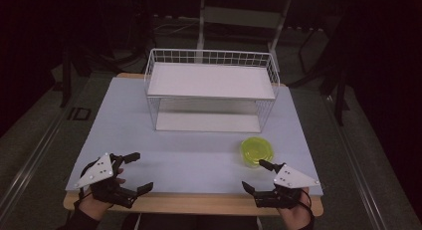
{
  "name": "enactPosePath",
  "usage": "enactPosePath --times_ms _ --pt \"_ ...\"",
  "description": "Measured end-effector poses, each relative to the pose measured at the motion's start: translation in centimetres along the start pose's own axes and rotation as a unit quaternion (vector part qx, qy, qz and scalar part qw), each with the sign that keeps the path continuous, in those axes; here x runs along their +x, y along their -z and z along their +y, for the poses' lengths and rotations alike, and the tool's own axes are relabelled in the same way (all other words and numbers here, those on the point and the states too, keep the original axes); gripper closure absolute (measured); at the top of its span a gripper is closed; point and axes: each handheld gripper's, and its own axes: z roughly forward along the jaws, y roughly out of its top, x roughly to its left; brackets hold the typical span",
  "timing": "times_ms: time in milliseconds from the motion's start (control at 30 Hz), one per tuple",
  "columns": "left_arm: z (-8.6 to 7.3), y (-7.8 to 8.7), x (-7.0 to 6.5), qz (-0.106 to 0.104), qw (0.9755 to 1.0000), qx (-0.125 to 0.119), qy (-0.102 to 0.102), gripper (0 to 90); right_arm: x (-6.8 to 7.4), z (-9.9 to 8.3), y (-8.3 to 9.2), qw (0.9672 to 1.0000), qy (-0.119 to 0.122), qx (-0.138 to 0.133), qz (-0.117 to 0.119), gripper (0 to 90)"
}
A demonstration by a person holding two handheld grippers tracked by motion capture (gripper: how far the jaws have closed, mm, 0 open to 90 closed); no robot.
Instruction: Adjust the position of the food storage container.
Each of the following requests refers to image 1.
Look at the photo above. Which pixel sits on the light blue table mat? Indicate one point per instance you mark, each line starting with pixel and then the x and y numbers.
pixel 185 160

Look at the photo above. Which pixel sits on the round yellow-green container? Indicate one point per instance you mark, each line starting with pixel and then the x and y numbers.
pixel 257 152

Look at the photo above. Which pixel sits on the wooden table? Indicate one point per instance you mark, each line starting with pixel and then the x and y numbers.
pixel 199 203

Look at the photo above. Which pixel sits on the black metal stand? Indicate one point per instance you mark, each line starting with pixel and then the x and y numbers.
pixel 65 80

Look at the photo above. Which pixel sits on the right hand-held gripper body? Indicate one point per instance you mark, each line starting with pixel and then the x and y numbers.
pixel 292 178

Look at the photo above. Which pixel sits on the person's right hand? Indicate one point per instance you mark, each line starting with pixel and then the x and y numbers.
pixel 298 215

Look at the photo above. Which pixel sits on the metal floor rail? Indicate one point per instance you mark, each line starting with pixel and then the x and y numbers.
pixel 30 163
pixel 358 163

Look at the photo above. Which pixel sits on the person's left hand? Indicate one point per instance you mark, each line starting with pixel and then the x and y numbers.
pixel 93 206

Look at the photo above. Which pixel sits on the white metal frame stand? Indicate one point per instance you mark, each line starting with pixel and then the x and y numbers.
pixel 200 27

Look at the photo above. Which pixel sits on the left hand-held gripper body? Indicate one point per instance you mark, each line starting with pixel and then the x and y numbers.
pixel 99 172

